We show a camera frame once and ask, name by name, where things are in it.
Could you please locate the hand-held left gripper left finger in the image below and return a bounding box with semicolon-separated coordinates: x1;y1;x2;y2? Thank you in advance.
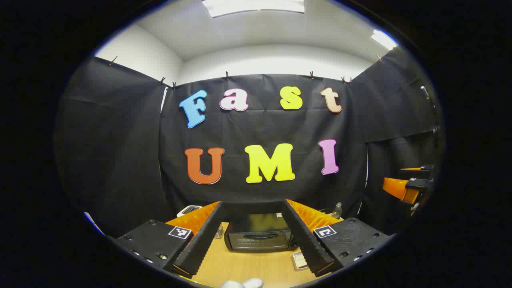
115;201;225;279

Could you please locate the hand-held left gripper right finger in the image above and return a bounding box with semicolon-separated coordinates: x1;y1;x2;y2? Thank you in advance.
281;198;396;278

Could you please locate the black electric oven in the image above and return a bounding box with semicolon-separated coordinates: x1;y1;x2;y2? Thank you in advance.
224;212;297;253

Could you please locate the white divided snack plate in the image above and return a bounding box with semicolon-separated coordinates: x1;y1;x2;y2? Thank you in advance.
292;251;309;272

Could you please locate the white toaster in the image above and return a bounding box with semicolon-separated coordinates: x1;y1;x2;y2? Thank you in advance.
177;205;203;218

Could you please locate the black backdrop cloth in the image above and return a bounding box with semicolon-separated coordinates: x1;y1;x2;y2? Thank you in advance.
54;47;442;237

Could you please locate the ceiling light panel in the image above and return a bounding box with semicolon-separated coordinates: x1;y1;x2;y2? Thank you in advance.
371;29;399;51
202;0;306;18

